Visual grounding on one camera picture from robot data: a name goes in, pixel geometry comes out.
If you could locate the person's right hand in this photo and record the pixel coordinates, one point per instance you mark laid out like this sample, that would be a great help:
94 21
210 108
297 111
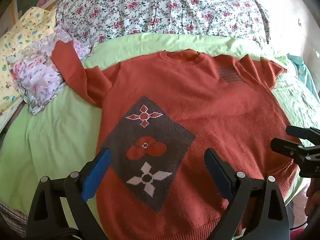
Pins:
314 197

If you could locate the white red floral quilt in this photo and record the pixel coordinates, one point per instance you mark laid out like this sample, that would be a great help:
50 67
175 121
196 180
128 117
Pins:
162 5

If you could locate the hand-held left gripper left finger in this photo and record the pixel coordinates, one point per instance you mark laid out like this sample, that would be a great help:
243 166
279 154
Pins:
97 175

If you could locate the striped cloth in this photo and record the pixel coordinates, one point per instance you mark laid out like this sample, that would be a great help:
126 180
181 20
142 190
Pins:
12 217

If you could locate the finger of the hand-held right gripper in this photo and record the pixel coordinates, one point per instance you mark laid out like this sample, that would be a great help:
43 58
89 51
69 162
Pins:
303 133
287 148

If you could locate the teal cloth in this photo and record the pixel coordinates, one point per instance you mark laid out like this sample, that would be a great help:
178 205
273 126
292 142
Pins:
303 72

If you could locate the light green bed sheet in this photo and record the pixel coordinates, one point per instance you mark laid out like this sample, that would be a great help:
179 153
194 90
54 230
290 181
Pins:
50 142

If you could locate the pink purple floral cloth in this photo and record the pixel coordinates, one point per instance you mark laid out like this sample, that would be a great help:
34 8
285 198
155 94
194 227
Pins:
37 75

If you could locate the yellow cartoon print cloth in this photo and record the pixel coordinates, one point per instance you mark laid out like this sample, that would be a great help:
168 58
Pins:
25 30

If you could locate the red knit sweater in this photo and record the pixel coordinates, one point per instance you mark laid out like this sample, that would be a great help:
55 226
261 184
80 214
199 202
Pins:
175 87

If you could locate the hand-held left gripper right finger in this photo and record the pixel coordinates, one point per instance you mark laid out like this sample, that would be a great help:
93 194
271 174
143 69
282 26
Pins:
217 177

